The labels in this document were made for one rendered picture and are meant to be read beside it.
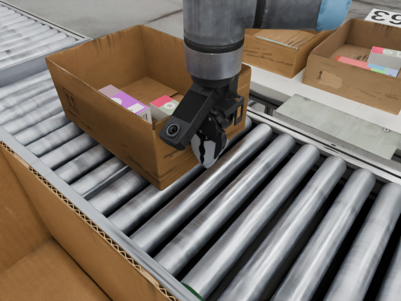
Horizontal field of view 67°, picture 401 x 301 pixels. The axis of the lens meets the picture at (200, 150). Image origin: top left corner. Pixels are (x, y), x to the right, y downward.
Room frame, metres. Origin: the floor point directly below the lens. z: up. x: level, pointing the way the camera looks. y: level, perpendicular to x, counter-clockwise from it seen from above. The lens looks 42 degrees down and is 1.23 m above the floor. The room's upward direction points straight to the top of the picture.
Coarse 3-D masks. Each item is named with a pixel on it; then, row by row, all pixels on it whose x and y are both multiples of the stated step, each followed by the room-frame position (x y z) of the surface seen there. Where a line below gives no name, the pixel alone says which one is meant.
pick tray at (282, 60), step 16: (256, 32) 1.23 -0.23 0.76; (272, 32) 1.24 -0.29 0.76; (288, 32) 1.23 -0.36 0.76; (304, 32) 1.23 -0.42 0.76; (320, 32) 1.00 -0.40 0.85; (256, 48) 0.96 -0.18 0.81; (272, 48) 0.92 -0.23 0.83; (288, 48) 0.89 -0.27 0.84; (304, 48) 0.91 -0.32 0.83; (256, 64) 0.95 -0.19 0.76; (272, 64) 0.92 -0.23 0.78; (288, 64) 0.88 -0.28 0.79; (304, 64) 0.94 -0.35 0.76
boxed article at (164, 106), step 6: (162, 96) 0.69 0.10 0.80; (168, 96) 0.69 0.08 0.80; (150, 102) 0.66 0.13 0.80; (156, 102) 0.66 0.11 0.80; (162, 102) 0.66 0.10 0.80; (168, 102) 0.66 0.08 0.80; (174, 102) 0.66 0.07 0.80; (150, 108) 0.66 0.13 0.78; (156, 108) 0.64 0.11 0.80; (162, 108) 0.63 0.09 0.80; (168, 108) 0.63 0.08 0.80; (174, 108) 0.63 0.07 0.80; (156, 114) 0.64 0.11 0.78; (162, 114) 0.62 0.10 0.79; (168, 114) 0.61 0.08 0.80
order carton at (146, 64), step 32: (128, 32) 0.85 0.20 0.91; (160, 32) 0.82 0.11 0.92; (64, 64) 0.70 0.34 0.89; (96, 64) 0.76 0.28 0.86; (128, 64) 0.83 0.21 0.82; (160, 64) 0.83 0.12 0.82; (64, 96) 0.64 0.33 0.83; (96, 96) 0.52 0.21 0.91; (160, 96) 0.75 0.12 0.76; (96, 128) 0.55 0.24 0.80; (128, 128) 0.46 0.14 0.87; (160, 128) 0.42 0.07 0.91; (128, 160) 0.48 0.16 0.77; (160, 160) 0.41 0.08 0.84; (192, 160) 0.47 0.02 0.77
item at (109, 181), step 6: (126, 168) 0.48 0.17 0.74; (114, 174) 0.46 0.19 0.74; (120, 174) 0.47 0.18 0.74; (108, 180) 0.44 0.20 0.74; (114, 180) 0.45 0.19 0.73; (96, 186) 0.42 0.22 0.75; (102, 186) 0.43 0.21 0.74; (90, 192) 0.41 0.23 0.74; (96, 192) 0.42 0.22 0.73; (84, 198) 0.39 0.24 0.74; (90, 198) 0.40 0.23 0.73
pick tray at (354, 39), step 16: (336, 32) 1.02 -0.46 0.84; (352, 32) 1.13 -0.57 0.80; (368, 32) 1.10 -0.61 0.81; (384, 32) 1.07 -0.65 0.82; (400, 32) 1.04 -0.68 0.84; (320, 48) 0.92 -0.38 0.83; (336, 48) 1.06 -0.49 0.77; (352, 48) 1.08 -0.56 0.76; (368, 48) 1.08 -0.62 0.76; (400, 48) 1.02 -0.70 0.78; (320, 64) 0.82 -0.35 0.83; (336, 64) 0.79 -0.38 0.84; (304, 80) 0.84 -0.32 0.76; (320, 80) 0.81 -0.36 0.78; (336, 80) 0.78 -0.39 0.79; (352, 80) 0.76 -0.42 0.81; (368, 80) 0.73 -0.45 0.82; (384, 80) 0.71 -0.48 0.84; (400, 80) 0.69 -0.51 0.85; (352, 96) 0.75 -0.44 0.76; (368, 96) 0.73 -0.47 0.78; (384, 96) 0.70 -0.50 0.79; (400, 96) 0.68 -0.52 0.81
